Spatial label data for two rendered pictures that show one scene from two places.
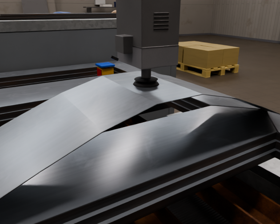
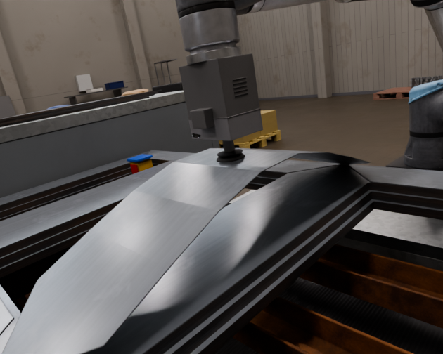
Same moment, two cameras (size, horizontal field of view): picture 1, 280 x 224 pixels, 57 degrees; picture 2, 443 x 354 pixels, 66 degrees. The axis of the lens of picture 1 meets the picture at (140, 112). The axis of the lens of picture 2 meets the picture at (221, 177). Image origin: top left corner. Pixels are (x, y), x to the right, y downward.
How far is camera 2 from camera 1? 12 cm
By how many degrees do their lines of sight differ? 11
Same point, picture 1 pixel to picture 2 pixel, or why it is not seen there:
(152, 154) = (255, 234)
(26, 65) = (33, 180)
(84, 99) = (171, 189)
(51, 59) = (65, 166)
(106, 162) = (209, 256)
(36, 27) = (39, 129)
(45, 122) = (136, 223)
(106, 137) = not seen: hidden behind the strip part
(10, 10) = not seen: outside the picture
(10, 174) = (129, 283)
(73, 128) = (178, 218)
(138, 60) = (224, 131)
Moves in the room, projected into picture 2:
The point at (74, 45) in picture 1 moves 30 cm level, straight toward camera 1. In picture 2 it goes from (91, 142) to (105, 153)
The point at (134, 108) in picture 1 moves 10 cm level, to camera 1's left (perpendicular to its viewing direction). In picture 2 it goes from (238, 181) to (155, 201)
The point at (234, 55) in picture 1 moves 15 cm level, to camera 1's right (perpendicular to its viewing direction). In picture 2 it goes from (271, 121) to (280, 119)
